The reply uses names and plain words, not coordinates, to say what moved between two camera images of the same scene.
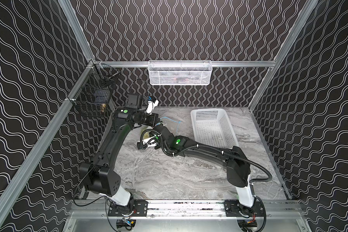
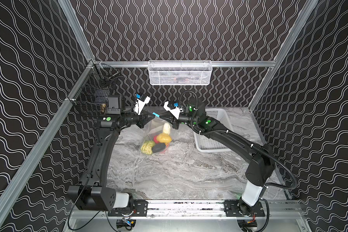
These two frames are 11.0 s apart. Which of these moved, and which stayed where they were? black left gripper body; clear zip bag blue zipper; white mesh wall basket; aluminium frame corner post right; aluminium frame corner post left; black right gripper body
Moved: clear zip bag blue zipper; black left gripper body; black right gripper body
Stayed: white mesh wall basket; aluminium frame corner post right; aluminium frame corner post left
